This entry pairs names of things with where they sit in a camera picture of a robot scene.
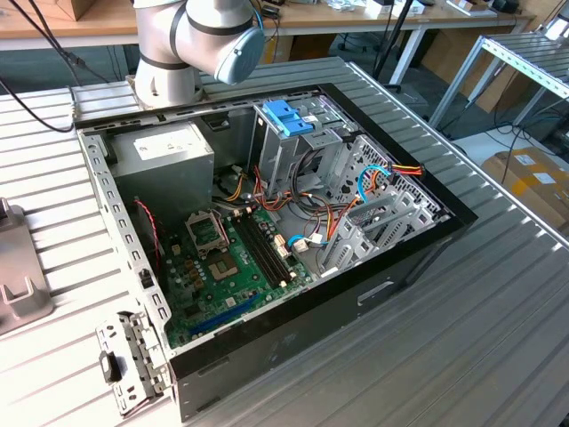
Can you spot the grey parts rack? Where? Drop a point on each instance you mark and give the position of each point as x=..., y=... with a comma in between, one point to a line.
x=18, y=267

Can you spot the blue expansion slot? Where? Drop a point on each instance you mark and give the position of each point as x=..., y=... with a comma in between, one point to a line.
x=222, y=315

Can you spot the white board connector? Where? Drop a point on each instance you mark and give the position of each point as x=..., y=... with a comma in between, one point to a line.
x=282, y=247

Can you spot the wooden desk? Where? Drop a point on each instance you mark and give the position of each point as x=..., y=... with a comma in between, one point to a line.
x=338, y=22

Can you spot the CPU socket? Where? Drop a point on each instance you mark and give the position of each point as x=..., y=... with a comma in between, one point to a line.
x=223, y=269

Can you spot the black RAM slot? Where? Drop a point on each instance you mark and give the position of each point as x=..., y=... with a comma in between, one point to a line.
x=262, y=250
x=268, y=247
x=257, y=253
x=273, y=244

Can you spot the black plastic clip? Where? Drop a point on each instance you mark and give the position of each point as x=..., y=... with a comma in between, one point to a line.
x=111, y=367

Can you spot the blue plastic drive bracket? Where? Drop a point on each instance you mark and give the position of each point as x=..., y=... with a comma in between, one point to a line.
x=284, y=116

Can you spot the black case latch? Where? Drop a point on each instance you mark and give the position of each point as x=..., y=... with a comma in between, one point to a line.
x=145, y=278

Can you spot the metal card retention bracket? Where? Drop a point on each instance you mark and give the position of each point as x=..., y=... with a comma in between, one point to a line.
x=142, y=351

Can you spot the black open PC case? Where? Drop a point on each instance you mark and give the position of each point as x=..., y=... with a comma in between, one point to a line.
x=311, y=329

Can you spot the large cardboard box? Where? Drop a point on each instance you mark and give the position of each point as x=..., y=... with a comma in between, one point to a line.
x=524, y=187

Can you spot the metal disk bay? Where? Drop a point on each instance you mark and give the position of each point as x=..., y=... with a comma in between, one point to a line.
x=342, y=254

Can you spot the metal drive cage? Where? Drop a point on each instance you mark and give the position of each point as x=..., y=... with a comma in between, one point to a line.
x=273, y=155

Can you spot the grey power supply unit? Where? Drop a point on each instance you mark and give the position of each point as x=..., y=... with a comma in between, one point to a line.
x=164, y=182

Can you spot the green motherboard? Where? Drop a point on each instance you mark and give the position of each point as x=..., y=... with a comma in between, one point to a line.
x=209, y=307

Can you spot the small cardboard box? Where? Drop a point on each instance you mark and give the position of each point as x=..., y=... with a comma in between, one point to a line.
x=82, y=9

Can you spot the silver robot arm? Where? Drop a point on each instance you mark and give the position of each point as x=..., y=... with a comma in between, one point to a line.
x=200, y=26

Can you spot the black case fan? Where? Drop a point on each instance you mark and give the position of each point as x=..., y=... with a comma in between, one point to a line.
x=146, y=236

